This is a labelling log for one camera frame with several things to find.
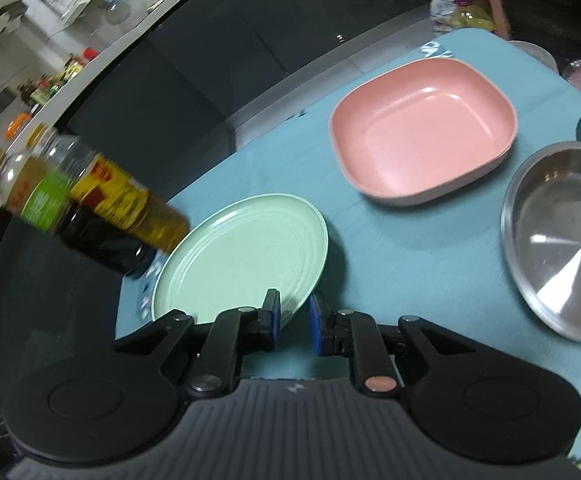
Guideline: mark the yellow oil bottle red label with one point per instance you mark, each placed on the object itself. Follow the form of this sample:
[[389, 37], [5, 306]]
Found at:
[[130, 205]]

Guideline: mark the row of seasoning bottles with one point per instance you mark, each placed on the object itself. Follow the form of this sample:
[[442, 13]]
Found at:
[[55, 80]]

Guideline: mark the orange lid container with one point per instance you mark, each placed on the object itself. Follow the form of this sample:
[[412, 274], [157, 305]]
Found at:
[[18, 125]]

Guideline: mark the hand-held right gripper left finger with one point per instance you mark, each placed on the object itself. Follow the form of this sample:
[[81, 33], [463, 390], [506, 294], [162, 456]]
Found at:
[[270, 320]]

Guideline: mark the clear glass jar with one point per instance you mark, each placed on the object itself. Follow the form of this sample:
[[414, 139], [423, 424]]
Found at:
[[116, 7]]

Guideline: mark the pink square bowl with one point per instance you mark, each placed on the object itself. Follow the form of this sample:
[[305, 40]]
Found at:
[[420, 125]]

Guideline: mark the blue printed tablecloth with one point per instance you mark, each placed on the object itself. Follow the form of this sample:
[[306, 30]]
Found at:
[[395, 270]]

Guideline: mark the green plate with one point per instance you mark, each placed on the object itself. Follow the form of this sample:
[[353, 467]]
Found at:
[[240, 255]]

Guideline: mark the dark vinegar bottle green label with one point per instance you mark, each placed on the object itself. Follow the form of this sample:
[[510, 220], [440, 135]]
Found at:
[[95, 240]]

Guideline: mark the white round container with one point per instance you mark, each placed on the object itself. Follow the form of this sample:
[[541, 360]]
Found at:
[[533, 55]]

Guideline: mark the yellow oil jug purple cap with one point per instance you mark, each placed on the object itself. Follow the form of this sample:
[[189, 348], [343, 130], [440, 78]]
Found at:
[[470, 15]]

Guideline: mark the stainless steel bowl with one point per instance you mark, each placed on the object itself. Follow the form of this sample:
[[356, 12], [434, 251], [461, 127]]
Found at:
[[560, 240]]

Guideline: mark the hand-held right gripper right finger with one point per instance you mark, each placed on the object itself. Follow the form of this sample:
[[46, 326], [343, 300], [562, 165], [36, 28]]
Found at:
[[318, 327]]

